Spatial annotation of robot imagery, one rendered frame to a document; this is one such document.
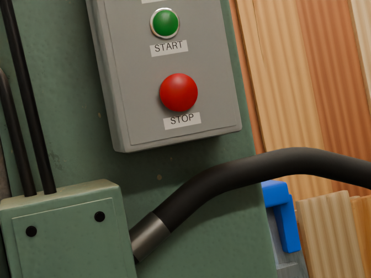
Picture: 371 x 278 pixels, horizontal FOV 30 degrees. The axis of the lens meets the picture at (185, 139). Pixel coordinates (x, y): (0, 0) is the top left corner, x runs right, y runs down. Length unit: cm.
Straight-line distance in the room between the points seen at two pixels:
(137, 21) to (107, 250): 18
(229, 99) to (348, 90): 155
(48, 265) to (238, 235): 19
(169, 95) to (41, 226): 14
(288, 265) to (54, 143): 91
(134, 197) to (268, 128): 137
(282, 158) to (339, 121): 149
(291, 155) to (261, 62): 138
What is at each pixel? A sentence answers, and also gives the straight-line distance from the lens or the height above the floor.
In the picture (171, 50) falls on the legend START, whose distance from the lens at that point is 55.
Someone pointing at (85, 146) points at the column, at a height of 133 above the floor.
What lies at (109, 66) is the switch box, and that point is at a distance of 54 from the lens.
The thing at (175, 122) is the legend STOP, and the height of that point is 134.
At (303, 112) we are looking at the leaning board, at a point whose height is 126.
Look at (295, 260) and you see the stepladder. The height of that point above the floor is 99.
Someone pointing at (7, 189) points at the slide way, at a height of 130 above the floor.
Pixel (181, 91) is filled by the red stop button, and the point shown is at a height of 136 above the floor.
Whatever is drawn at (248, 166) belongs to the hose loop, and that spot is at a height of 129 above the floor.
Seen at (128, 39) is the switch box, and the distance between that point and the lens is 54.
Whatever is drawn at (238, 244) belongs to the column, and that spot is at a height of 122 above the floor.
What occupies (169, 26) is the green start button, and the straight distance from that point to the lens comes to 54.
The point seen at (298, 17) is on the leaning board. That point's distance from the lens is 203.
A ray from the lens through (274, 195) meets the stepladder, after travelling 139.
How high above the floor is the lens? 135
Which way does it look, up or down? 3 degrees down
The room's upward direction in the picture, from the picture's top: 10 degrees counter-clockwise
